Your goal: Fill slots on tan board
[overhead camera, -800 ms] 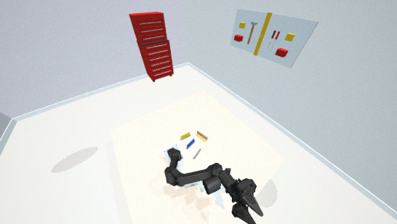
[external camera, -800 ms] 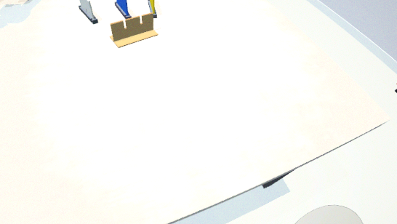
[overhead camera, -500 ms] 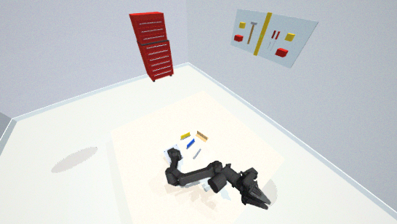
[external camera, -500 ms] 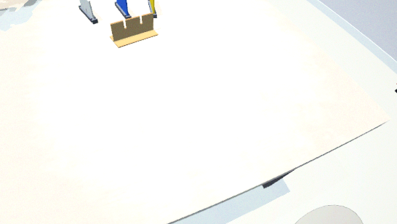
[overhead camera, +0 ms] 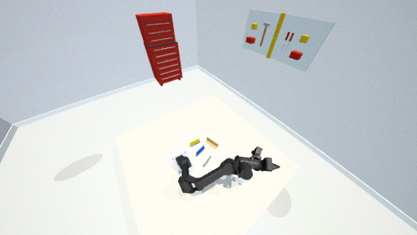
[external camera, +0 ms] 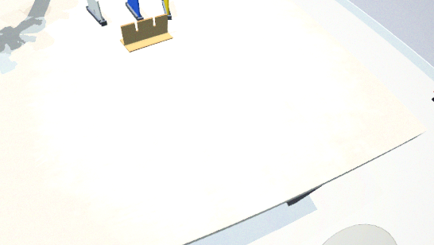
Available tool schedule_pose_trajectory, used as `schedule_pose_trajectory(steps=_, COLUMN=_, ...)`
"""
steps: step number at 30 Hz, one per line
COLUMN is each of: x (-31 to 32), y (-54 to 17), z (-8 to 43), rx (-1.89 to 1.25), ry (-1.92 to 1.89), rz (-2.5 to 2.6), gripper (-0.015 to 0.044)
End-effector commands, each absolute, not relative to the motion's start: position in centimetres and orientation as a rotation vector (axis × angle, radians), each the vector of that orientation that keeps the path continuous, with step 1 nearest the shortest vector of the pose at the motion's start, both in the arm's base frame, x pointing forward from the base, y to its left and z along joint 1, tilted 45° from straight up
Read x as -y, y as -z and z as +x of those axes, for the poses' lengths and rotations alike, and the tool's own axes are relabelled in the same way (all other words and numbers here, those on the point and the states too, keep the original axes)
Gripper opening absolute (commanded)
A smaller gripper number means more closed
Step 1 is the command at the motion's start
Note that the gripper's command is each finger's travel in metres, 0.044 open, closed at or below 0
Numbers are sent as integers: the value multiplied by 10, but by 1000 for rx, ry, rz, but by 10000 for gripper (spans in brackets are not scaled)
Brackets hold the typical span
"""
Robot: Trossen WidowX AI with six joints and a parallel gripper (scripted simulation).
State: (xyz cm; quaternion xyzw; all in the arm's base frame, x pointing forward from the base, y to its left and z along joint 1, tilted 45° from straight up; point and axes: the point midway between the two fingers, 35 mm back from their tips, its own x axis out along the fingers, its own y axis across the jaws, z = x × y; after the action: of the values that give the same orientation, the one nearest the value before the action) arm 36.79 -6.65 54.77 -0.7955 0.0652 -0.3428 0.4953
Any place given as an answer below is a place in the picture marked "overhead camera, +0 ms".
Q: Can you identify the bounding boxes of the tan notched board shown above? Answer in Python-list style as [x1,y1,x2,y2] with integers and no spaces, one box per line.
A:
[206,137,219,149]

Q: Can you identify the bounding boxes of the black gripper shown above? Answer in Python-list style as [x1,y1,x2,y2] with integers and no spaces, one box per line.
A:
[249,157,280,172]

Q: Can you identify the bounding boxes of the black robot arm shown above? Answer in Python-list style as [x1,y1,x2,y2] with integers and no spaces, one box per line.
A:
[176,146,263,194]

